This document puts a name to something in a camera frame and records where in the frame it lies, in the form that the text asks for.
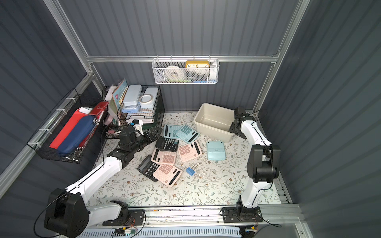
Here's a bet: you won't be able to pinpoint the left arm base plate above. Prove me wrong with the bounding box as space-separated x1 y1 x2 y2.
102 210 145 227

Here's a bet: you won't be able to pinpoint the floral table mat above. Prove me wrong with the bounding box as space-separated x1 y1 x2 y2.
75 111 282 208

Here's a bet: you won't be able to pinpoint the pink calculator front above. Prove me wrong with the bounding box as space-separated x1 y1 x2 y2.
153 164 183 187

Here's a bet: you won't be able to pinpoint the blue pencil pouch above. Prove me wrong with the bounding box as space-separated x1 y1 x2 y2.
57 115 96 155

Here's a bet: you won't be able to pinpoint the colourful books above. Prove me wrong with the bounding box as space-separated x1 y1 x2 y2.
105 78 128 122

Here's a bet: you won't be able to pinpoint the beige plastic storage box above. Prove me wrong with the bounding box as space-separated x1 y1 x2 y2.
193 103 235 142

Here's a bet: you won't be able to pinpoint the black calculator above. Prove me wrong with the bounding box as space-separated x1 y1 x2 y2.
137 155 160 182
155 136 179 152

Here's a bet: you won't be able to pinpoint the red folder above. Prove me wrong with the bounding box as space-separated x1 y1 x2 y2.
49 101 109 149

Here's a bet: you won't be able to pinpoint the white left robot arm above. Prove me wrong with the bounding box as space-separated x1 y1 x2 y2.
42 127 162 238

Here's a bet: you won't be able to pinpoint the pink calculator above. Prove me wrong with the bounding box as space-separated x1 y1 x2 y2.
153 164 183 187
178 141 202 163
151 148 177 165

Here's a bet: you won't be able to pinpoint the black wire side basket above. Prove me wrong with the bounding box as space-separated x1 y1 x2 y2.
27 90 107 164

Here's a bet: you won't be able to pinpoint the black wire desk organizer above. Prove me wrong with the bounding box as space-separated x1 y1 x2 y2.
104 85 165 139

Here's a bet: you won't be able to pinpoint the small circuit board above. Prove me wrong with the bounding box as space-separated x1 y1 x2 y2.
112 227 139 237

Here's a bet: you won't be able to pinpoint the yellow clock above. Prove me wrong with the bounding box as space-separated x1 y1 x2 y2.
185 60 210 69

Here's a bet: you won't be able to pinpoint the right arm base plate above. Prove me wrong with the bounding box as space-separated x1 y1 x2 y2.
220 206 263 223

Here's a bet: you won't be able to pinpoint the teal calculator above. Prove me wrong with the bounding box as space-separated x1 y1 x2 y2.
163 124 183 139
176 125 199 143

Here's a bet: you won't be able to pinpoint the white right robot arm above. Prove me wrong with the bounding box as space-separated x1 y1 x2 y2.
229 106 281 215

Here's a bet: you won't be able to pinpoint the black calculator back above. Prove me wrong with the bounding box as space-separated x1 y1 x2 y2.
155 136 179 152

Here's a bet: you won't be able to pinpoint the white wire wall basket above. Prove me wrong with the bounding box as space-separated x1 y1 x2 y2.
151 58 220 84

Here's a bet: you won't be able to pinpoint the white tape roll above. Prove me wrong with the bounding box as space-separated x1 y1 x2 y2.
164 65 184 80

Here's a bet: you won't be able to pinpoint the teal calculator face down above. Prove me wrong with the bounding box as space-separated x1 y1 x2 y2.
207 141 226 161

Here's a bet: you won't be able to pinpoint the black calculator front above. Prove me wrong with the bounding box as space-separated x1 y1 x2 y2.
137 155 160 182

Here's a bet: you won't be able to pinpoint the blue binder clip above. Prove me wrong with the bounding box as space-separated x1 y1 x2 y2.
186 163 199 176

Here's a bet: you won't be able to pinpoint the white pencil case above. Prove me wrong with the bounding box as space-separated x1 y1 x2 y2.
123 84 142 108

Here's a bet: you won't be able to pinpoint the white tape dispenser box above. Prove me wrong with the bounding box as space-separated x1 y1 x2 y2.
139 87 159 109

